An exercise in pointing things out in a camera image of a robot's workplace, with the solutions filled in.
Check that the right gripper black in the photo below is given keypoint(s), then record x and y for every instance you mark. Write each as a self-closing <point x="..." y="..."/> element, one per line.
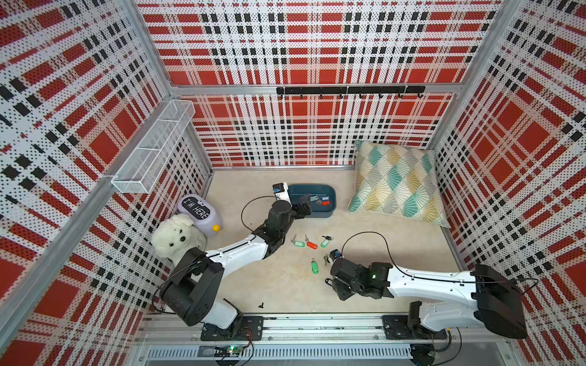
<point x="337" y="286"/>

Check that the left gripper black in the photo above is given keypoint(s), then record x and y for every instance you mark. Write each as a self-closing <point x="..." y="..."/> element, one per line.
<point x="306" y="207"/>

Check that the teal plastic storage box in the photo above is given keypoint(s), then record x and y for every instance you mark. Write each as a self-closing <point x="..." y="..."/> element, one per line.
<point x="322" y="198"/>

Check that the black key with green tag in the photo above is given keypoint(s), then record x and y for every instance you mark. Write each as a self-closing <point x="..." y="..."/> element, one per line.
<point x="326" y="241"/>

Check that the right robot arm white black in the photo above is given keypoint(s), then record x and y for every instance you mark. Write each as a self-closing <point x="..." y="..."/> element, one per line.
<point x="481" y="297"/>

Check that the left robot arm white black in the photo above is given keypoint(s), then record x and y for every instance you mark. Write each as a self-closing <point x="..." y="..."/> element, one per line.
<point x="191" y="290"/>

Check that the patterned green yellow pillow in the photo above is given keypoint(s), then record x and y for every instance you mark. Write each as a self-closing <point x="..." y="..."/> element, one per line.
<point x="399" y="181"/>

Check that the purple clock with yellow knob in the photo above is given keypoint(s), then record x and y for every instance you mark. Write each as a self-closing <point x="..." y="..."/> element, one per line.
<point x="203" y="214"/>

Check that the white plush bear toy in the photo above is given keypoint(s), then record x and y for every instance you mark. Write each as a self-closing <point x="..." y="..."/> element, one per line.
<point x="175" y="236"/>

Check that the green circuit board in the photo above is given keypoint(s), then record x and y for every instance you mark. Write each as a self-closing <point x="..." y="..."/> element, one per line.
<point x="228" y="351"/>

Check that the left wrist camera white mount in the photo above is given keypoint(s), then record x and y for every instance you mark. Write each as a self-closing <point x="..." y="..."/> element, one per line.
<point x="280" y="191"/>

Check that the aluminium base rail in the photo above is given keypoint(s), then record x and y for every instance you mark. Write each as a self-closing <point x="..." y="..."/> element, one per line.
<point x="276" y="329"/>

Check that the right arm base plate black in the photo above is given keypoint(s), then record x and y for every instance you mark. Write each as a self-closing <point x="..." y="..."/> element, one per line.
<point x="397" y="328"/>

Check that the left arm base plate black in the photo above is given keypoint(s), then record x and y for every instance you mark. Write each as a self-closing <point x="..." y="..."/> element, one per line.
<point x="243" y="328"/>

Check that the black wall hook rail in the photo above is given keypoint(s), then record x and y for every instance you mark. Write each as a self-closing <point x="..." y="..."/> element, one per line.
<point x="398" y="90"/>

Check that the white wire mesh shelf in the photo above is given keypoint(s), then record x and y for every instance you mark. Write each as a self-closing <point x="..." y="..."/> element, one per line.
<point x="144" y="166"/>

